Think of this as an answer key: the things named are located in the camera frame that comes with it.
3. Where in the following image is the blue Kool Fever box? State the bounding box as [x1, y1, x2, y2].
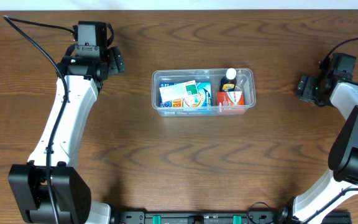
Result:
[160, 82, 212, 108]

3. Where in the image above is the white green Panadol box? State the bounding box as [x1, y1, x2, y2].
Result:
[159, 80, 198, 103]

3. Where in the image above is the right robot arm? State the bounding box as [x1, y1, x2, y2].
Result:
[277, 76, 358, 223]

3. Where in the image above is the red Panadol ActiFast box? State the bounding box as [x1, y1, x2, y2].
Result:
[216, 91, 244, 106]

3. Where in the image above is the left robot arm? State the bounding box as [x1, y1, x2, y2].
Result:
[8, 45, 125, 223]

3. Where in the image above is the dark bottle white cap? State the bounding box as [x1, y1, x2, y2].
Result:
[219, 68, 237, 91]

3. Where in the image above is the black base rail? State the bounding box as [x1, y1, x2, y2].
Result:
[113, 210, 352, 224]

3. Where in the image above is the black cable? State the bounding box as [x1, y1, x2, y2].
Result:
[247, 37, 358, 224]
[3, 15, 76, 224]

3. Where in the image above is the left black cable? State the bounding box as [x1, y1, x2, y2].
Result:
[3, 15, 76, 224]

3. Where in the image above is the clear plastic container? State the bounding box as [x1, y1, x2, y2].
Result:
[152, 68, 256, 116]

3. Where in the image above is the right black cable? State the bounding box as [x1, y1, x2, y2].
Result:
[247, 37, 358, 224]

